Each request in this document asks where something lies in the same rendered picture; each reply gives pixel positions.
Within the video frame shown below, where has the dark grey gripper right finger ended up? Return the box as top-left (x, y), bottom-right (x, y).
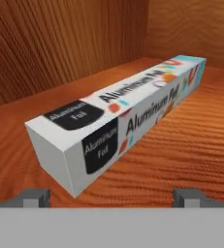
top-left (173, 189), bottom-right (224, 208)

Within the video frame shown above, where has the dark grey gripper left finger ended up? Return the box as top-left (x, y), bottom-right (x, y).
top-left (0, 189), bottom-right (51, 208)

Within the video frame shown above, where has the white aluminum foil box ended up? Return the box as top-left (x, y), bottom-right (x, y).
top-left (24, 54), bottom-right (208, 199)

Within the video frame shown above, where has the wooden cabinet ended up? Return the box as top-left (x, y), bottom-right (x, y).
top-left (0, 0), bottom-right (224, 208)

